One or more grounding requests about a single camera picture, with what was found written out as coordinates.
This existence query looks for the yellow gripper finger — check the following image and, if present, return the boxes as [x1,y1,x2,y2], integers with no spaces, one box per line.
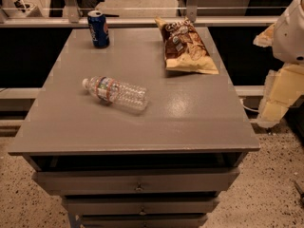
[253,25,275,48]
[256,64,304,128]

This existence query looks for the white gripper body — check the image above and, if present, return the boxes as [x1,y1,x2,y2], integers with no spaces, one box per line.
[273,0,304,64]

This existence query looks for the clear plastic water bottle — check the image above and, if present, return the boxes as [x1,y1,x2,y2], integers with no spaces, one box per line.
[82,76,148,111]

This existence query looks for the brown chips bag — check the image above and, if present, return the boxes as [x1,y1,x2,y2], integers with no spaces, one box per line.
[155,17,219,74]

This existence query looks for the blue Pepsi soda can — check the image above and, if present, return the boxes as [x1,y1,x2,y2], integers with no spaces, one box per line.
[87,10,109,48]

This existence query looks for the middle grey drawer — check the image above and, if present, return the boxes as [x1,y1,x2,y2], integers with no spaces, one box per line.
[63,197,219,216]

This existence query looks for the grey drawer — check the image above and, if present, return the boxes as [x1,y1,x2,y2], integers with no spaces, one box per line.
[32,167,239,196]
[81,215,207,228]
[63,197,219,216]

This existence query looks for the top grey drawer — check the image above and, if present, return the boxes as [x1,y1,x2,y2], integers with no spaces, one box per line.
[32,167,239,196]

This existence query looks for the grey drawer cabinet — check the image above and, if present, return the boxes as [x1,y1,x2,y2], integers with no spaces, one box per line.
[8,27,261,228]

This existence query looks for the bottom grey drawer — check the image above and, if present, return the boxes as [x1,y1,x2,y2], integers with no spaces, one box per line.
[81,215,207,228]

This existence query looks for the metal railing frame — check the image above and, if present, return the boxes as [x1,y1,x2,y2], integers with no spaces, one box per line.
[0,0,278,29]

